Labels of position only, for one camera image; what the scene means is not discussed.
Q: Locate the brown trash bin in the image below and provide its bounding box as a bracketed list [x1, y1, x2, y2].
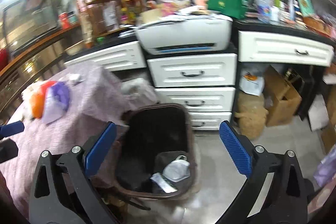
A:
[114, 102, 198, 201]

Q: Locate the purple grey tablecloth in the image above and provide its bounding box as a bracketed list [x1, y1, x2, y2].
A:
[1, 61, 158, 217]

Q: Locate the clear plastic wrapper in bin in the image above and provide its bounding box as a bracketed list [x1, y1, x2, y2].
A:
[162, 155, 190, 182]

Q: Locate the white desk drawer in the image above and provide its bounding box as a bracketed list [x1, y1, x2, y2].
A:
[238, 31, 334, 67]
[64, 41, 147, 72]

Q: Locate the wooden railing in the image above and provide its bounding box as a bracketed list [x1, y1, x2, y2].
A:
[1, 23, 82, 123]

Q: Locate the purple plastic bag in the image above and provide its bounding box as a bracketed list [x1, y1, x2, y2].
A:
[41, 81, 70, 124]

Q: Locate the white left desk drawer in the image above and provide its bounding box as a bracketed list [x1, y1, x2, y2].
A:
[64, 41, 147, 72]

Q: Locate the wooden shelf rack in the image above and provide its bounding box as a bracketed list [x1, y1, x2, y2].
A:
[77, 0, 145, 47]

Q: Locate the white right desk drawer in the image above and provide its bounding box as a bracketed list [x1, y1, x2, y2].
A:
[238, 31, 334, 67]

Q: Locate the white printer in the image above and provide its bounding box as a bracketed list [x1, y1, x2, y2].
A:
[134, 14, 233, 55]

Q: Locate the white paper bag under desk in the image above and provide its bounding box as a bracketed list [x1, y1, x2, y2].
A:
[239, 70, 265, 96]

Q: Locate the burlap sack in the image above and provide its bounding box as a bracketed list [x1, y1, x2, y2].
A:
[235, 92, 268, 140]

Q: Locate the brown cardboard box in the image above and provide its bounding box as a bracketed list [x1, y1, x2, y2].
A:
[264, 66, 302, 127]

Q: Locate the white drawer cabinet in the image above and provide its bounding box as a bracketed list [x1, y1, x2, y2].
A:
[147, 53, 238, 131]

